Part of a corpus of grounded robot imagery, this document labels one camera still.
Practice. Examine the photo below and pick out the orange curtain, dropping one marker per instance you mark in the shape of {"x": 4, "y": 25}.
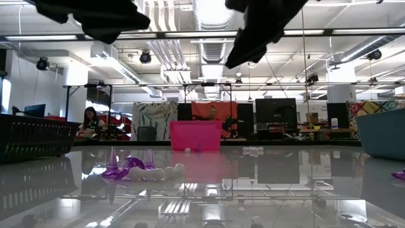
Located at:
{"x": 226, "y": 109}

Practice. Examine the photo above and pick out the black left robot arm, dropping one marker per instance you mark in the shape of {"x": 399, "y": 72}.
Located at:
{"x": 50, "y": 9}

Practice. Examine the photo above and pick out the silver ceiling duct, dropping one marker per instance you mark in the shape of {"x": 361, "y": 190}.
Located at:
{"x": 212, "y": 31}

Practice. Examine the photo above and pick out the colourful patchwork quilt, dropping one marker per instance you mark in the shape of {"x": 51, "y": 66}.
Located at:
{"x": 364, "y": 109}

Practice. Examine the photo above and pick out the person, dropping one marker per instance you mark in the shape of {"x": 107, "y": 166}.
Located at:
{"x": 212, "y": 112}
{"x": 91, "y": 120}

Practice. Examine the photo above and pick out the black panel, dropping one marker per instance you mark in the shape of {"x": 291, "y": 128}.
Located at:
{"x": 184, "y": 111}
{"x": 245, "y": 118}

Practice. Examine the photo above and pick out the leaf print curtain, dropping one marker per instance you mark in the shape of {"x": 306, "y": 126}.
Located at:
{"x": 155, "y": 120}

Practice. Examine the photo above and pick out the black monitor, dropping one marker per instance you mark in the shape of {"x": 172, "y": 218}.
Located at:
{"x": 34, "y": 111}
{"x": 338, "y": 115}
{"x": 276, "y": 114}

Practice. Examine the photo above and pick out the black slotted plastic basket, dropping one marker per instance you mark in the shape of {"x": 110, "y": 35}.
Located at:
{"x": 31, "y": 139}

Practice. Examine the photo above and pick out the pink plastic bin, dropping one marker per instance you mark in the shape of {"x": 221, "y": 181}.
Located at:
{"x": 196, "y": 133}

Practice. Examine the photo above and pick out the black ceiling spotlight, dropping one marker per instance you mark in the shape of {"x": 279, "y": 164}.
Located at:
{"x": 42, "y": 63}
{"x": 145, "y": 57}
{"x": 375, "y": 54}

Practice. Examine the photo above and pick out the teal plastic bin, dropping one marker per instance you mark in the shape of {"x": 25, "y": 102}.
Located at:
{"x": 383, "y": 133}

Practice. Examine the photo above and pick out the black background robot arm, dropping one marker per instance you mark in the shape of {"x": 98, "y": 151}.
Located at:
{"x": 231, "y": 124}

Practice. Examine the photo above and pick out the cardboard box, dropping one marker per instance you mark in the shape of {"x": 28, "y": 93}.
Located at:
{"x": 312, "y": 118}

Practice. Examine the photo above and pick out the purple translucent plastic decoration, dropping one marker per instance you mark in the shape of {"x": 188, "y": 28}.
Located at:
{"x": 149, "y": 160}
{"x": 399, "y": 175}
{"x": 126, "y": 166}
{"x": 198, "y": 148}

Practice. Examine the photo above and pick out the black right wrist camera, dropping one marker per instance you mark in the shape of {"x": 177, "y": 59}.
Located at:
{"x": 234, "y": 4}

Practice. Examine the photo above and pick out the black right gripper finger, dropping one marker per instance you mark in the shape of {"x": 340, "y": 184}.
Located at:
{"x": 246, "y": 50}

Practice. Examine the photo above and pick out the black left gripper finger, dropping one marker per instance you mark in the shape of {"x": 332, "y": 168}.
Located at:
{"x": 107, "y": 37}

